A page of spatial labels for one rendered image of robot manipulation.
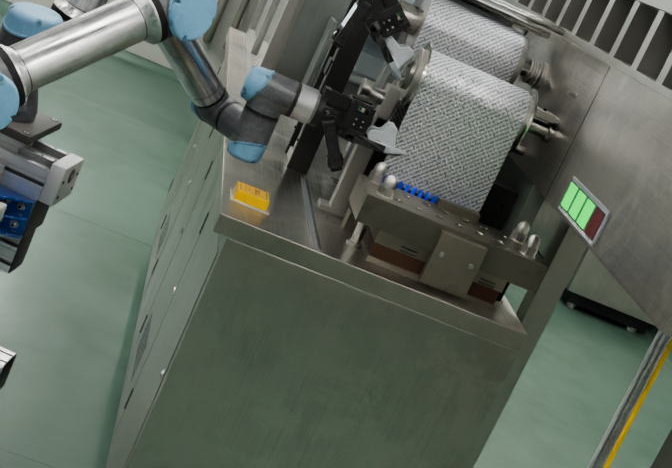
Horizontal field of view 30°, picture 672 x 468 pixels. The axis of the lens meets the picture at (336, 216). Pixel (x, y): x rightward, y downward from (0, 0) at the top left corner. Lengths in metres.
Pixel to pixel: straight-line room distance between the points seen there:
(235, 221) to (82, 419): 1.21
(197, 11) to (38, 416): 1.44
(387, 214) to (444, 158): 0.25
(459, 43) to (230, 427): 1.00
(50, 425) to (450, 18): 1.47
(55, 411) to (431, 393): 1.25
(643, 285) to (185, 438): 1.00
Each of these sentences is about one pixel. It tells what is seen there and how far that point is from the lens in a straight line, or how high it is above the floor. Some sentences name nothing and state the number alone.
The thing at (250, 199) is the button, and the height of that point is 0.91.
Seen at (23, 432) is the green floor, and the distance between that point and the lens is 3.30.
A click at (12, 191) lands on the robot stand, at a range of 2.76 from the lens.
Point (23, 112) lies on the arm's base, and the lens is 2.76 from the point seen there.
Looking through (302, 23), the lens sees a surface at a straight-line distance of 3.62.
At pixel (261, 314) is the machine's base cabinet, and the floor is 0.74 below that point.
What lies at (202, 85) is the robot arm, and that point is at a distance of 2.60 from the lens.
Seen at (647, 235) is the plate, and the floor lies 1.24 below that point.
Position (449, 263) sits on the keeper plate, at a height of 0.97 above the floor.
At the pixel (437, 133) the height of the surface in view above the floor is 1.16.
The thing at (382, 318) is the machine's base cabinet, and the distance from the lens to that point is 2.47.
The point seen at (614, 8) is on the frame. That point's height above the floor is 1.54.
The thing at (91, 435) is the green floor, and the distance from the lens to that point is 3.41.
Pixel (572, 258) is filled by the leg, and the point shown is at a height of 1.00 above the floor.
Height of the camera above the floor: 1.54
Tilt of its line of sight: 13 degrees down
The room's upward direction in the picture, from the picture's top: 24 degrees clockwise
